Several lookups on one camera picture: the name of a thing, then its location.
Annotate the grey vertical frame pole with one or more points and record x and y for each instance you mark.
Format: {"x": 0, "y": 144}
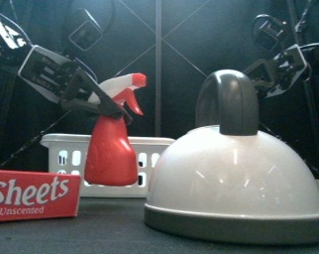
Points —
{"x": 157, "y": 66}

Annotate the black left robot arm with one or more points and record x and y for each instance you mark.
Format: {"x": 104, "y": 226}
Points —
{"x": 4, "y": 34}

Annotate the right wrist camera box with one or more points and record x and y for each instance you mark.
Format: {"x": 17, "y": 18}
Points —
{"x": 269, "y": 31}

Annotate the red sheets box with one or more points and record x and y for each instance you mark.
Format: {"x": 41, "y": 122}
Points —
{"x": 31, "y": 195}

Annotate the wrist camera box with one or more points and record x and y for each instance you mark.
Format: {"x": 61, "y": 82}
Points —
{"x": 269, "y": 31}
{"x": 84, "y": 31}

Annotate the red spray bottle white head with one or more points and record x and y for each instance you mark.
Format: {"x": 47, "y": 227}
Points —
{"x": 111, "y": 155}

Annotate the white plastic basket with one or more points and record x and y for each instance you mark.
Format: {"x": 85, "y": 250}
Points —
{"x": 71, "y": 153}

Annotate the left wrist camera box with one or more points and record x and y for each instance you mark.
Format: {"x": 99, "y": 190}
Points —
{"x": 84, "y": 31}

